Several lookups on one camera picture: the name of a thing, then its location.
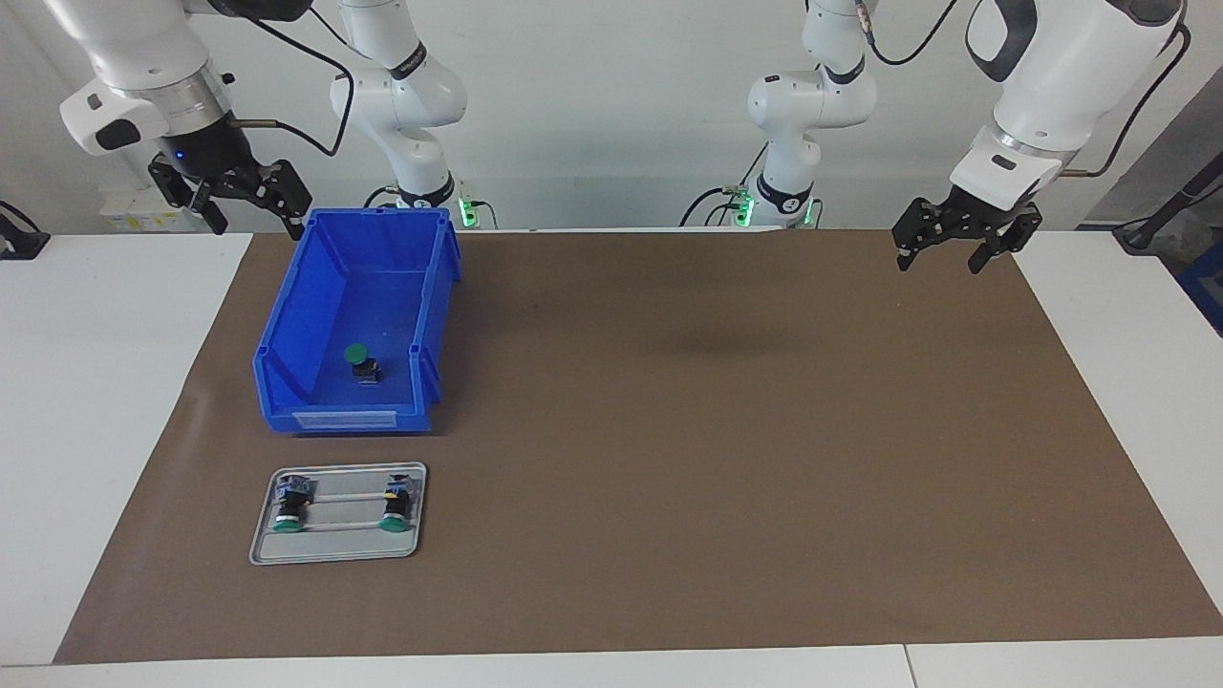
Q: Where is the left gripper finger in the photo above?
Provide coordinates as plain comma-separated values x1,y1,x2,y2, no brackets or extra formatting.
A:
967,204,1045,276
890,197,953,274

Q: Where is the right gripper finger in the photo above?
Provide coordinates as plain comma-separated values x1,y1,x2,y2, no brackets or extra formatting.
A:
238,160,314,241
147,161,229,236

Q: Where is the green push button switch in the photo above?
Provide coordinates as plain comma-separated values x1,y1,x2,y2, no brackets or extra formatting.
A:
343,343,384,386
377,474,415,533
270,474,317,534

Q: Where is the white box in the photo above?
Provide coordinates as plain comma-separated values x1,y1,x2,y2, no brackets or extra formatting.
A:
98,186,206,233

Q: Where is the black stand with pole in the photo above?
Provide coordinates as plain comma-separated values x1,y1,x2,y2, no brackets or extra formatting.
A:
1113,177,1223,254

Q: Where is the blue plastic storage bin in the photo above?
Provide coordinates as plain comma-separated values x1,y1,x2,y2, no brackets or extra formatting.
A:
252,208,464,436

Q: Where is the blue crate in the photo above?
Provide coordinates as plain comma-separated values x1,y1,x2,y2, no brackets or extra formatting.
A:
1180,244,1223,337

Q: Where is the brown table mat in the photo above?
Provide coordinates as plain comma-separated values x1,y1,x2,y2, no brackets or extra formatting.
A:
53,229,1223,665

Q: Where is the silver metal tray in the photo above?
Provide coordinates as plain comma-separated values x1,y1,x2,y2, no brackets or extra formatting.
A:
248,462,428,567

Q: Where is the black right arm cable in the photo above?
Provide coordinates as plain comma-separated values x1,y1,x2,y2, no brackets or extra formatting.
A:
229,14,355,159

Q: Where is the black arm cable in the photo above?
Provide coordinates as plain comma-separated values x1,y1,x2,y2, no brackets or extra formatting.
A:
229,14,355,159
860,0,1191,179

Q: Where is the black clamp mount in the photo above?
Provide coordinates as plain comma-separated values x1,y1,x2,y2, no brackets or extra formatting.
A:
0,199,51,261

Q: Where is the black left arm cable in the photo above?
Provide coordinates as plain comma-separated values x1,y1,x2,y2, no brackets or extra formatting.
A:
860,0,1191,179

